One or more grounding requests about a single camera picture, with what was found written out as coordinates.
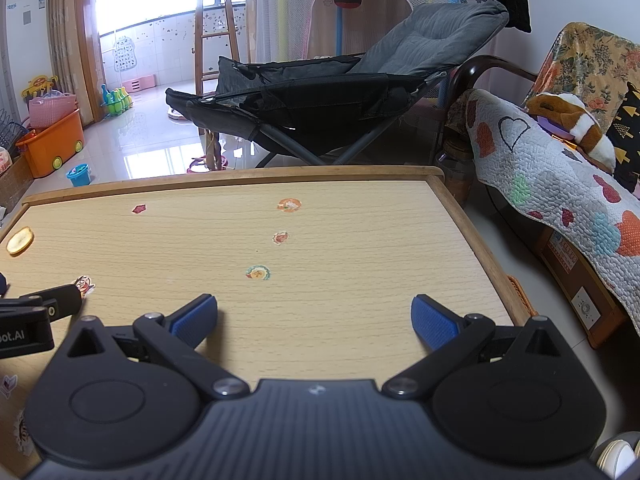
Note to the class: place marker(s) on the pink plastic basket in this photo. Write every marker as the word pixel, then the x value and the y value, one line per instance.
pixel 47 110

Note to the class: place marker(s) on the beige curtain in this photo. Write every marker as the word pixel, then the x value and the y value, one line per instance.
pixel 65 35

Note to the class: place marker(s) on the wall chart poster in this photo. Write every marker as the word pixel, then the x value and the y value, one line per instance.
pixel 124 52

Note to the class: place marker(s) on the brown cardboard box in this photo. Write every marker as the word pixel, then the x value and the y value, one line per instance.
pixel 575 280

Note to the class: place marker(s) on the wooden bar stool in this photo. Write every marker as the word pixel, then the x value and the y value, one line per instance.
pixel 230 10

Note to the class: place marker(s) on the green toy bowling pin set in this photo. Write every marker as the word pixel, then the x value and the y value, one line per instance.
pixel 117 102

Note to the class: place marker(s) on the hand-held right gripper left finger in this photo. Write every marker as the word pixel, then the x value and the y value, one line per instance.
pixel 195 317

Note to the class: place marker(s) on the small pink round sticker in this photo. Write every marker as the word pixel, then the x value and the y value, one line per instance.
pixel 280 238

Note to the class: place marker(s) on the orange storage bin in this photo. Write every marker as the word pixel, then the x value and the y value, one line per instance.
pixel 55 142

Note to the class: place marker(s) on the orange wicker basket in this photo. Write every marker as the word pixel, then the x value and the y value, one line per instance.
pixel 520 295

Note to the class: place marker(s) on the open cardboard box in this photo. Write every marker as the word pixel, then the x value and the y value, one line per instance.
pixel 15 180

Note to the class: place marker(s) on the black gold-print pillow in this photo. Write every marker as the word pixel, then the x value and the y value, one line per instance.
pixel 627 135

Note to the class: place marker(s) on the brown white plush toy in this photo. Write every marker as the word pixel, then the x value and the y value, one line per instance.
pixel 580 120

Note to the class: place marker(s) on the dark wooden sofa armrest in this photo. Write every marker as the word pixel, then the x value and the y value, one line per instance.
pixel 480 65

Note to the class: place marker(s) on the grey folding lounge chair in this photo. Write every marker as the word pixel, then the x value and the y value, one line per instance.
pixel 425 45

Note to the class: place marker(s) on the heart print quilted blanket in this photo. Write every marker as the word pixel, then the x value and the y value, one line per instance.
pixel 550 180

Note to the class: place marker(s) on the pink step stool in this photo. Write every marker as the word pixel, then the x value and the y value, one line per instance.
pixel 140 84

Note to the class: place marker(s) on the small red sticker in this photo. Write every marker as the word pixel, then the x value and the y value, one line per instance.
pixel 139 208

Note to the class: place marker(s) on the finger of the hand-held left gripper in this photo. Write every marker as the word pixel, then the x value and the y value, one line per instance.
pixel 62 297
pixel 3 284

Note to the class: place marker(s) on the white blue table sticker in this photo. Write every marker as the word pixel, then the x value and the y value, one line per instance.
pixel 7 386

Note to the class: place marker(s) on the wooden low table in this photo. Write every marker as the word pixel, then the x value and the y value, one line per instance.
pixel 325 240

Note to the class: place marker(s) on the white standing air conditioner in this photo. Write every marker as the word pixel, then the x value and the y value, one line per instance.
pixel 25 50

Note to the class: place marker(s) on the yellow round disc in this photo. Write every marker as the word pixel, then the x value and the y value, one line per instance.
pixel 20 241

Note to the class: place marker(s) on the floral sofa cushion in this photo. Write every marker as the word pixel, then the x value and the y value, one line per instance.
pixel 595 60

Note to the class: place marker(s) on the orange round sticker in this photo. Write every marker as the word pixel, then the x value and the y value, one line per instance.
pixel 289 204

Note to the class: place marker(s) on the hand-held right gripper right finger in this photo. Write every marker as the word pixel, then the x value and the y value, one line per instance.
pixel 435 322

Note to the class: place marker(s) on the white slippers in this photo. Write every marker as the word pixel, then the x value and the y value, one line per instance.
pixel 617 457

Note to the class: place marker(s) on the green-rimmed round sticker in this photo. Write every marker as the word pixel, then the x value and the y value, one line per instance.
pixel 258 273

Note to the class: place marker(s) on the glass jar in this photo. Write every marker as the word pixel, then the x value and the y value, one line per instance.
pixel 452 165

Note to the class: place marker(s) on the blue toy bucket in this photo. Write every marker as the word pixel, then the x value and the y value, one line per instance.
pixel 80 176

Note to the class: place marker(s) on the cartoon figure sticker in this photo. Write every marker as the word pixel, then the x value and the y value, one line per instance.
pixel 84 286

